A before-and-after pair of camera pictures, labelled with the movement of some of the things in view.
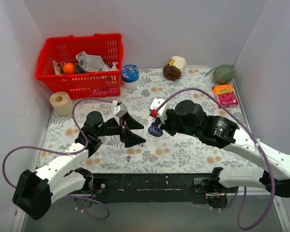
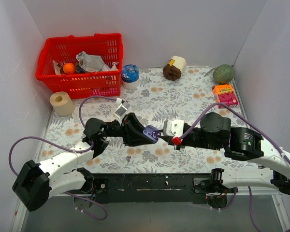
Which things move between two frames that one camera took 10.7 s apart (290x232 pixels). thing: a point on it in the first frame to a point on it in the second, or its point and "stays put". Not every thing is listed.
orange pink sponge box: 224,93 stays put
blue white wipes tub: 130,76 stays put
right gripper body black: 166,123 to 178,141
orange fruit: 69,68 stays put
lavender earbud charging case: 154,130 to 148,131
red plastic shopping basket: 63,49 stays put
